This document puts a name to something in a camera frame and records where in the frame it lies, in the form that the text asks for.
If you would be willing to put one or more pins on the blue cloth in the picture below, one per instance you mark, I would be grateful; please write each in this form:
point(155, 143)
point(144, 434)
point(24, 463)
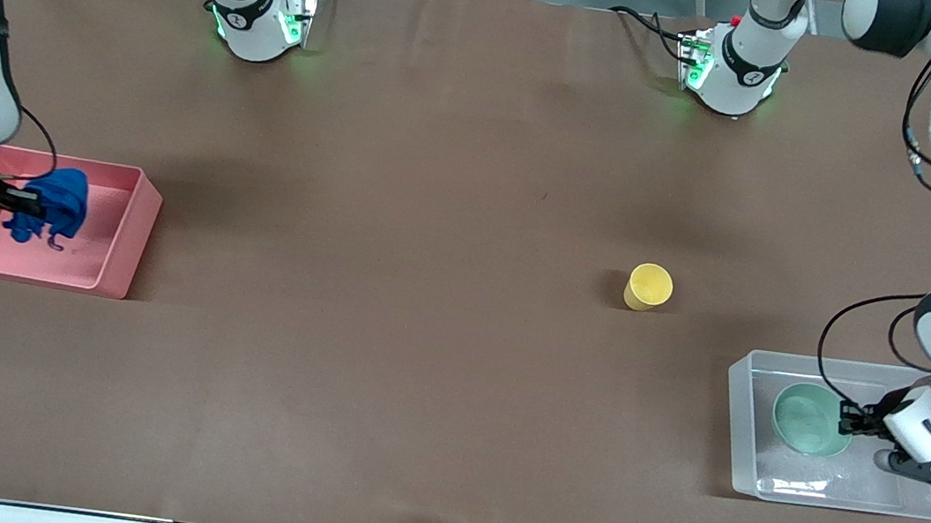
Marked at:
point(60, 203)

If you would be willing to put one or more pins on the pink plastic bin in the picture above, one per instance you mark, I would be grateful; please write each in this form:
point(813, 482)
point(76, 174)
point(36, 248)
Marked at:
point(103, 244)

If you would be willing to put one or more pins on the mint green bowl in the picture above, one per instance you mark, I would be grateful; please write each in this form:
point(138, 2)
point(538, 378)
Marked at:
point(806, 421)

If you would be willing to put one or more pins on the brown table cover sheet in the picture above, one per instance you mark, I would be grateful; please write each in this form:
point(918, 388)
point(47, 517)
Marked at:
point(477, 165)

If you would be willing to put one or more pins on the yellow plastic cup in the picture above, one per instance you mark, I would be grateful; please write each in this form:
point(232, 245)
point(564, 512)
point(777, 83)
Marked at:
point(648, 287)

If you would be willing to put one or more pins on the clear plastic box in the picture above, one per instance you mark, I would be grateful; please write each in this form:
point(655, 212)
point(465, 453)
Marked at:
point(803, 481)

